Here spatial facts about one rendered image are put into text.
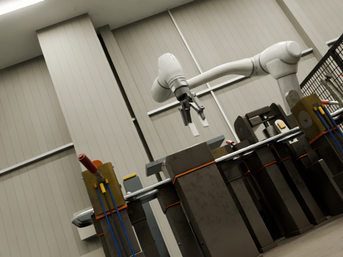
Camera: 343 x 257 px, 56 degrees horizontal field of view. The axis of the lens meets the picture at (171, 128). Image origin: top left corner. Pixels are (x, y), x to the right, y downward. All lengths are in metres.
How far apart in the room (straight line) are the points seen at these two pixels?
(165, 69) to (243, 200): 0.80
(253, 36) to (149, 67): 3.02
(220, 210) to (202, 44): 8.53
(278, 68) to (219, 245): 1.12
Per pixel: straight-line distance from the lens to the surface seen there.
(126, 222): 0.81
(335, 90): 1.61
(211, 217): 0.85
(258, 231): 1.04
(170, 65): 1.59
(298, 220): 1.09
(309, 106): 1.04
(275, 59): 1.77
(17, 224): 8.37
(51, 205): 8.14
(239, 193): 1.04
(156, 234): 1.34
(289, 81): 1.77
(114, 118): 7.32
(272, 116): 1.48
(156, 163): 1.37
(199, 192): 0.86
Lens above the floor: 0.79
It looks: 20 degrees up
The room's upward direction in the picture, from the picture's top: 25 degrees counter-clockwise
